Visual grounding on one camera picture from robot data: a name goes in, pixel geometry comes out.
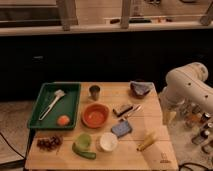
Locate green cup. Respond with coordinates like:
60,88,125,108
75,133,91,151

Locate dark bowl with blue cloth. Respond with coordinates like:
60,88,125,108
130,81,152,99

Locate metal spoon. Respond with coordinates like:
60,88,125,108
119,105,142,122

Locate green cucumber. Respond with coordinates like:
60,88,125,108
72,143,96,160

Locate metal cup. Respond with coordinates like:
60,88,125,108
89,85,100,101

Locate white dish brush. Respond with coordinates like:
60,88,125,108
39,89,65,121

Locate blue sponge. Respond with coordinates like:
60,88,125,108
111,121,132,138

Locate red bowl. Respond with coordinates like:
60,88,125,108
81,103,109,129

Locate orange fruit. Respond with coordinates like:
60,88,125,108
57,115,70,126

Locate black cable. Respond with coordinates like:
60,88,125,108
0,132,26,160

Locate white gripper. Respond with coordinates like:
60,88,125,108
161,99,179,125

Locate purple grapes bunch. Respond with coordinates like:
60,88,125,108
37,135,63,151

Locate green plastic tray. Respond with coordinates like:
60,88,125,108
28,83,81,130

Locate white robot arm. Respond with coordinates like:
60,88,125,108
159,62,213,125

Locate yellow banana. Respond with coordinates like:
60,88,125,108
137,132,157,151

